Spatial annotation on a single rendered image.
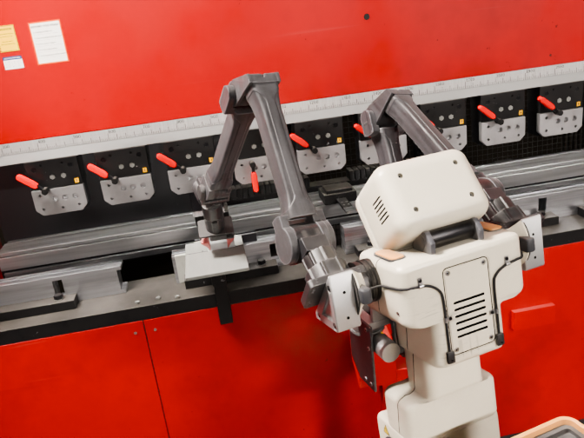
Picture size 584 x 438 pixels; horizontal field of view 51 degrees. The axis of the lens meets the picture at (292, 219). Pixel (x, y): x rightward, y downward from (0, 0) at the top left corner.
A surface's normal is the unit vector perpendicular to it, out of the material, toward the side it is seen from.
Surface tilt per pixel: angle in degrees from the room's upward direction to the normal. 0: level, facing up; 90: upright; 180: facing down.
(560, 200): 90
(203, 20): 90
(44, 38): 90
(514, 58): 90
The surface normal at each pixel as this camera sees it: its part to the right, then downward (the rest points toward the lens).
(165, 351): 0.16, 0.33
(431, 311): 0.36, 0.14
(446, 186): 0.21, -0.43
